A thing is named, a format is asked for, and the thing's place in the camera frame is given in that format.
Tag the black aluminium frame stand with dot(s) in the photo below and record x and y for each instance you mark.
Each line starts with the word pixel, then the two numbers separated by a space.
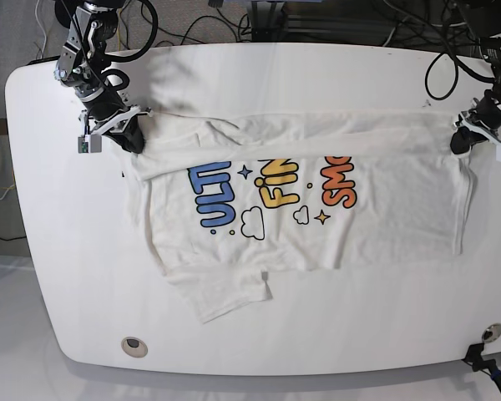
pixel 343 22

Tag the black clamp with cable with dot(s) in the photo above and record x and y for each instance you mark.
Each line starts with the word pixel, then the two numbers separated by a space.
pixel 474 359

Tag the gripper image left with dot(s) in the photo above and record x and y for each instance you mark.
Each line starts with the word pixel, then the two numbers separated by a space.
pixel 107 114

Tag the right table grommet hole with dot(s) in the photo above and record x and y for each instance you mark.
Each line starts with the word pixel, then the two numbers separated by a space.
pixel 492 333

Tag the left table grommet hole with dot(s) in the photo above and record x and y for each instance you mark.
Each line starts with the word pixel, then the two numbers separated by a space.
pixel 134 347

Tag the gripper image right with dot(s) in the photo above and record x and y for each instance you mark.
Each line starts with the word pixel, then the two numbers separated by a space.
pixel 479 124

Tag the table grommet hole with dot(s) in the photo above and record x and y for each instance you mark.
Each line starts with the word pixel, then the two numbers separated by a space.
pixel 134 347
pixel 492 333

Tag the white printed T-shirt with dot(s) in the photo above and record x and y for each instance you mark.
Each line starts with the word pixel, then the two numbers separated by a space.
pixel 222 203

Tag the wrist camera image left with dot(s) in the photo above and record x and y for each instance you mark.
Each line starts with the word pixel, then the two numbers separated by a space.
pixel 90 144

